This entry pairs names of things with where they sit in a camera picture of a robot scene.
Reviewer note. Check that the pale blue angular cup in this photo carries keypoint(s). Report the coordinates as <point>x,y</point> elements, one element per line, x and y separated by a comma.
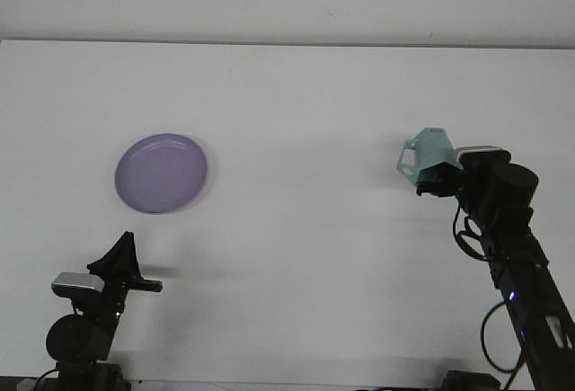
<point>427,148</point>

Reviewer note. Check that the pale purple round plate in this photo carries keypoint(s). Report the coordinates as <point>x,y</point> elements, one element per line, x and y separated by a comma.
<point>161,175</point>

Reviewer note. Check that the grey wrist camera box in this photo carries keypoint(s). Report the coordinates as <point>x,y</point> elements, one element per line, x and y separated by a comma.
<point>476,151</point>
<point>77,282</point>

